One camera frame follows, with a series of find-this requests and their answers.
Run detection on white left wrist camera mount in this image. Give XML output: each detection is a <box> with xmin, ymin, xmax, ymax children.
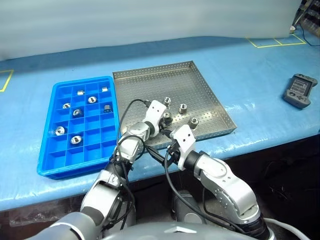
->
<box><xmin>143</xmin><ymin>99</ymin><xmax>168</xmax><ymax>138</ymax></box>

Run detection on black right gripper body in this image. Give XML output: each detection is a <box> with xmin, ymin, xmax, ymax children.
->
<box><xmin>166</xmin><ymin>139</ymin><xmax>181</xmax><ymax>166</ymax></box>

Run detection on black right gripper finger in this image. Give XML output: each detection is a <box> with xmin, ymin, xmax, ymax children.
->
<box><xmin>145</xmin><ymin>145</ymin><xmax>172</xmax><ymax>163</ymax></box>
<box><xmin>163</xmin><ymin>153</ymin><xmax>176</xmax><ymax>175</ymax></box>

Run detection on grey cylinder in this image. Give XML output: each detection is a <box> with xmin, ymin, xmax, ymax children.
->
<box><xmin>171</xmin><ymin>189</ymin><xmax>210</xmax><ymax>225</ymax></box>

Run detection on perforated steel tray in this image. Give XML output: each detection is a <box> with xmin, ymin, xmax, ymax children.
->
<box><xmin>112</xmin><ymin>60</ymin><xmax>238</xmax><ymax>151</ymax></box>

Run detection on grey handheld controller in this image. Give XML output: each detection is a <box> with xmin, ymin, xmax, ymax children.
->
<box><xmin>282</xmin><ymin>73</ymin><xmax>318</xmax><ymax>110</ymax></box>

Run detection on thin blue cable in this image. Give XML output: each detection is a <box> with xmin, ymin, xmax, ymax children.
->
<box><xmin>298</xmin><ymin>23</ymin><xmax>320</xmax><ymax>48</ymax></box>

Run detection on cluttered equipment rack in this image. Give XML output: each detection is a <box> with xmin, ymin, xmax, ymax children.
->
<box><xmin>292</xmin><ymin>0</ymin><xmax>320</xmax><ymax>38</ymax></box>

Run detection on white cable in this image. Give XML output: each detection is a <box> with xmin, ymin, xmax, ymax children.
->
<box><xmin>262</xmin><ymin>217</ymin><xmax>312</xmax><ymax>240</ymax></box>

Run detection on white foam backdrop sheet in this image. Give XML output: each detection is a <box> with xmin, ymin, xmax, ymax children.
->
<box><xmin>0</xmin><ymin>0</ymin><xmax>303</xmax><ymax>62</ymax></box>

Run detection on blue table cover sheet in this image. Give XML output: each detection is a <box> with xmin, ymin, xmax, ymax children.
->
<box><xmin>0</xmin><ymin>33</ymin><xmax>320</xmax><ymax>213</ymax></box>

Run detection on grey robot torso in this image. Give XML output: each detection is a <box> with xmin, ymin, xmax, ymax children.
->
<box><xmin>102</xmin><ymin>222</ymin><xmax>258</xmax><ymax>240</ymax></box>

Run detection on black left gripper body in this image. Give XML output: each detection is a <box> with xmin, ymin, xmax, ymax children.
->
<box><xmin>157</xmin><ymin>117</ymin><xmax>168</xmax><ymax>138</ymax></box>

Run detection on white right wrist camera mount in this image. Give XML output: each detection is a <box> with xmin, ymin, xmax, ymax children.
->
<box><xmin>169</xmin><ymin>124</ymin><xmax>196</xmax><ymax>171</ymax></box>

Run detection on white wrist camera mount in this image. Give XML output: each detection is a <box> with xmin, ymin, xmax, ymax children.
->
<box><xmin>143</xmin><ymin>99</ymin><xmax>168</xmax><ymax>138</ymax></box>
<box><xmin>169</xmin><ymin>124</ymin><xmax>196</xmax><ymax>171</ymax></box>

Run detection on blue compartment tray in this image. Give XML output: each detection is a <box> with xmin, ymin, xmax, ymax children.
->
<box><xmin>36</xmin><ymin>75</ymin><xmax>121</xmax><ymax>180</ymax></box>

